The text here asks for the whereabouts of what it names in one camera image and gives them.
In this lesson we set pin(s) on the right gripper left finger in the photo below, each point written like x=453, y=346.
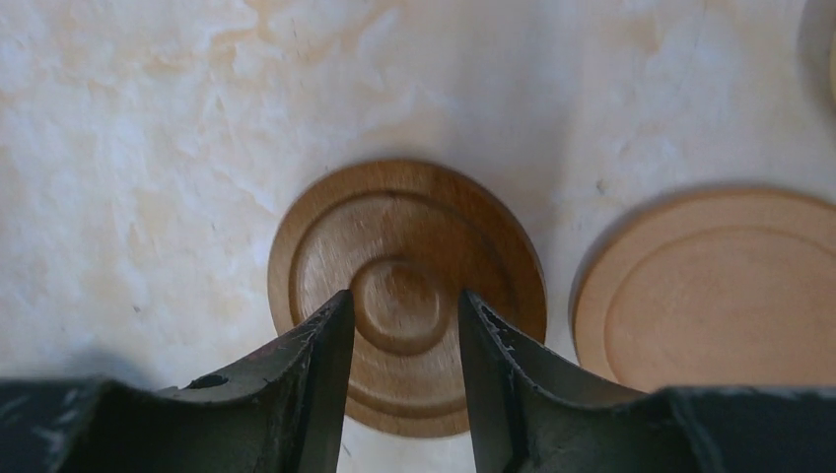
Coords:
x=278, y=409

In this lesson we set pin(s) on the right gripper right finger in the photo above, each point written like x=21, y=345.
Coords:
x=531, y=410

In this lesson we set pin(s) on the light brown round coaster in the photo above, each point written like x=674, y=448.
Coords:
x=732, y=286

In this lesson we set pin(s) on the dark brown round coaster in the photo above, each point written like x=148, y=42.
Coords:
x=405, y=238

